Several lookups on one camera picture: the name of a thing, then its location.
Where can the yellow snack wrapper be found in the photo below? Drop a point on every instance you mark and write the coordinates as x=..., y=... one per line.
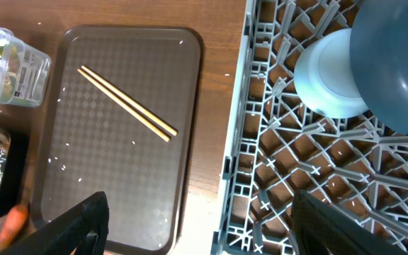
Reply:
x=9, y=66

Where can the wooden chopstick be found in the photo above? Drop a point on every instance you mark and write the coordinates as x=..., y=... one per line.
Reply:
x=154, y=119
x=126, y=107

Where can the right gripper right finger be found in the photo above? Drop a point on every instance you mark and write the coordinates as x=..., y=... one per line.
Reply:
x=319, y=229

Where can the blue plate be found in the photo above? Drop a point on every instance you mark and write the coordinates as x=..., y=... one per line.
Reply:
x=379, y=60

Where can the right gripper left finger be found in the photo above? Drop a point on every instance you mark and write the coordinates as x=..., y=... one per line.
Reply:
x=81, y=230

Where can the orange carrot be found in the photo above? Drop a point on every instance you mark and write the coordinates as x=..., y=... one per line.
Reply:
x=15, y=220

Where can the grey dishwasher rack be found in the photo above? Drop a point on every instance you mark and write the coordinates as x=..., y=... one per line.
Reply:
x=276, y=145

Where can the light blue bowl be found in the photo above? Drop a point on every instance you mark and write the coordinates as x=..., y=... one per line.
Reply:
x=323, y=78

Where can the clear plastic bin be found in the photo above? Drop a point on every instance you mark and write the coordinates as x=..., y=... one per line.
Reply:
x=23, y=72

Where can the brown serving tray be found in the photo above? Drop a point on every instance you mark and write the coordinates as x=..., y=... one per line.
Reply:
x=89, y=143

